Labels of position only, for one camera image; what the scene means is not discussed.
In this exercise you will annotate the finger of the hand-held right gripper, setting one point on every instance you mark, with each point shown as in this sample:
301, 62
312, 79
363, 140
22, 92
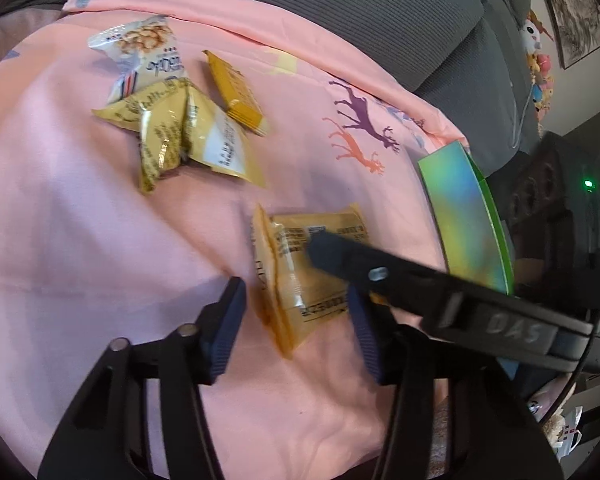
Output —
350, 260

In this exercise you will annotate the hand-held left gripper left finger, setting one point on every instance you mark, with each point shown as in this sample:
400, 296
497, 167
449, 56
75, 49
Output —
225, 330

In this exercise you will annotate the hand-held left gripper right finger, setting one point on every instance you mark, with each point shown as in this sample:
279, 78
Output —
362, 335

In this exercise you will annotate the tan snack packet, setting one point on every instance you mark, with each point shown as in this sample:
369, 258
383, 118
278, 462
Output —
290, 285

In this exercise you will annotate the green cardboard box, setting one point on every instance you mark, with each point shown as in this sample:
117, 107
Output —
470, 220

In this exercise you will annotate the person's right hand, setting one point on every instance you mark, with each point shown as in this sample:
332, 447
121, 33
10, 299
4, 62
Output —
535, 405

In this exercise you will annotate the white printed bag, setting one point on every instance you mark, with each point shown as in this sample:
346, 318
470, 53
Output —
570, 432

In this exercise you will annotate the pale yellow white label packet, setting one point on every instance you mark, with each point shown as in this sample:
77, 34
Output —
225, 145

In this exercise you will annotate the pink deer print blanket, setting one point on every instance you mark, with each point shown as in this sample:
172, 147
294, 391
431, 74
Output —
80, 240

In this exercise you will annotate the mustard yellow snack packet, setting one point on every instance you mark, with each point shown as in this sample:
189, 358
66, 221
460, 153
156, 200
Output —
235, 90

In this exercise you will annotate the pale yellow snack packet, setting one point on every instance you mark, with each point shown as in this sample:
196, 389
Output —
155, 130

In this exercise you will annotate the grey sofa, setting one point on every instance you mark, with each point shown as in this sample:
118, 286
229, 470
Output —
380, 10

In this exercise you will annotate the pile of plush toys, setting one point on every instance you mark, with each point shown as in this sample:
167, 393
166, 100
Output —
540, 70

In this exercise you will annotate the white nut print snack packet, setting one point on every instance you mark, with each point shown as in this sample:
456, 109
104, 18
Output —
140, 45

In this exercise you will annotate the large framed picture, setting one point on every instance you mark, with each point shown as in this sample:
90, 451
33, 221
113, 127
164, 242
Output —
577, 22

